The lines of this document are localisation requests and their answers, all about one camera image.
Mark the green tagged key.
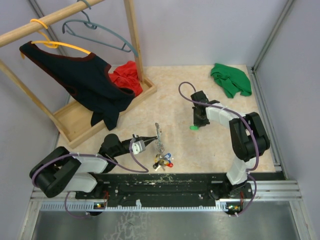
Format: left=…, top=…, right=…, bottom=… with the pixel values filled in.
left=189, top=125, right=199, bottom=131

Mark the bunch of tagged keys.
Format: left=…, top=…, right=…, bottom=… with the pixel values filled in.
left=152, top=153, right=174, bottom=171

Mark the large keyring with blue handle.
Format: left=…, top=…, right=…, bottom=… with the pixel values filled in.
left=155, top=122, right=165, bottom=154

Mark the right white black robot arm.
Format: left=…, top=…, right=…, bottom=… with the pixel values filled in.
left=190, top=90, right=270, bottom=200

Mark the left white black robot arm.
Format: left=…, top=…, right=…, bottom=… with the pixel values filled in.
left=29, top=133, right=157, bottom=199

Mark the green crumpled cloth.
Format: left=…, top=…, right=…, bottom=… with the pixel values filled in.
left=210, top=63, right=252, bottom=99

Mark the red crumpled cloth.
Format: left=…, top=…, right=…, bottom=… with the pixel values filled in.
left=108, top=61, right=143, bottom=97

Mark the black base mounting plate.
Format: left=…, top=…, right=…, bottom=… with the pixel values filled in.
left=75, top=173, right=253, bottom=208

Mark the dark navy tank top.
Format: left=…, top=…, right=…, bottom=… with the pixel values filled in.
left=19, top=42, right=135, bottom=131

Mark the yellow plastic hanger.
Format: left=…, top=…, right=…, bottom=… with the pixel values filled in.
left=20, top=18, right=91, bottom=59

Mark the grey-blue plastic hanger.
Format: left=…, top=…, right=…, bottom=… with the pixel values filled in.
left=62, top=10, right=139, bottom=57

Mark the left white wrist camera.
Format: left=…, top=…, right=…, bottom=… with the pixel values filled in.
left=130, top=134, right=146, bottom=155

